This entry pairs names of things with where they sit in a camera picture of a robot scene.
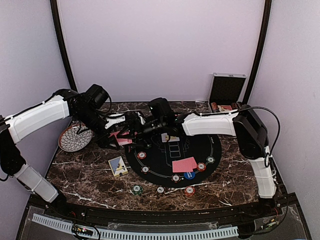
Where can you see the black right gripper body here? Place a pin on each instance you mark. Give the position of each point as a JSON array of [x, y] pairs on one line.
[[147, 132]]

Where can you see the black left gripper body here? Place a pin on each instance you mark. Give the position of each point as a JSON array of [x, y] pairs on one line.
[[88, 117]]

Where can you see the two of hearts card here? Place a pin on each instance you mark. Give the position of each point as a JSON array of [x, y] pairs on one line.
[[165, 137]]

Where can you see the red 5 chips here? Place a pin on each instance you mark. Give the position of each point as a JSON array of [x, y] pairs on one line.
[[201, 166], [141, 155]]

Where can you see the red back card deck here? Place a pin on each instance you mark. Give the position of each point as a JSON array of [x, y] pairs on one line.
[[121, 141]]

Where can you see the dealt card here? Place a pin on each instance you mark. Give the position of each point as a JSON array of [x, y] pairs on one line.
[[184, 165]]

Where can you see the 100 chips mat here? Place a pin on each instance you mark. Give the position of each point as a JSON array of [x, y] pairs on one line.
[[145, 169]]

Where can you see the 100 chips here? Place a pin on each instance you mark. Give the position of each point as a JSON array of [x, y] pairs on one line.
[[175, 178]]

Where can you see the green chips mat edge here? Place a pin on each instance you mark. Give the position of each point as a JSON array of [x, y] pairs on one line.
[[210, 159]]

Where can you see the black orange 100 chip stack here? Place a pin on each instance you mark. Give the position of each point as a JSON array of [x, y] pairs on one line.
[[160, 190]]

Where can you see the green chip stack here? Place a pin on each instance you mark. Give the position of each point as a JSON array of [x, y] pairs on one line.
[[137, 190]]

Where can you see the red 5 chip stack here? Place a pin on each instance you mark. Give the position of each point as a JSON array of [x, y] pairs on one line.
[[189, 191]]

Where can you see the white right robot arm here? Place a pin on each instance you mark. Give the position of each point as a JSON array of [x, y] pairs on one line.
[[251, 135]]

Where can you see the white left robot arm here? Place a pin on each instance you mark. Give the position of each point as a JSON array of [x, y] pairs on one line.
[[62, 104]]

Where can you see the floral ceramic plate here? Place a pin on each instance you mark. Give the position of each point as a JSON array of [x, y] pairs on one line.
[[75, 138]]

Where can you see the round black poker mat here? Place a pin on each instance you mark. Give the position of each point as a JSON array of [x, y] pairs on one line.
[[160, 155]]

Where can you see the blue small blind button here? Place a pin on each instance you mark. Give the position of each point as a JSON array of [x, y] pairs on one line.
[[189, 175]]

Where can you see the boxed card deck in case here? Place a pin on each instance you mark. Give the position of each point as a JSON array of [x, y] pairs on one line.
[[225, 108]]

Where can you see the yellow card box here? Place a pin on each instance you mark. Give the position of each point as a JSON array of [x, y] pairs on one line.
[[118, 167]]

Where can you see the aluminium poker case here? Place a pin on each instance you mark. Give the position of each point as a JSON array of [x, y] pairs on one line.
[[225, 88]]

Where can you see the wrapped brown 100 chip roll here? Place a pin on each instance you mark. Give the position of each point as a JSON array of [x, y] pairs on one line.
[[236, 105]]

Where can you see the black frame post left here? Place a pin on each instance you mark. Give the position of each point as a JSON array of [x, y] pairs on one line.
[[62, 45]]

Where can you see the black frame post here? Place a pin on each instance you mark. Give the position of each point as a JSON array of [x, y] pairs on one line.
[[62, 45], [259, 50]]

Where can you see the black front table rail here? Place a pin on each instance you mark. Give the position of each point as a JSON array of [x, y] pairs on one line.
[[174, 207]]

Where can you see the white cable duct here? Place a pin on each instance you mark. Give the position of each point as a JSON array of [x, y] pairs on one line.
[[133, 232]]

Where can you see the black frame post right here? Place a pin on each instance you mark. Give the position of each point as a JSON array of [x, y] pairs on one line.
[[259, 50]]

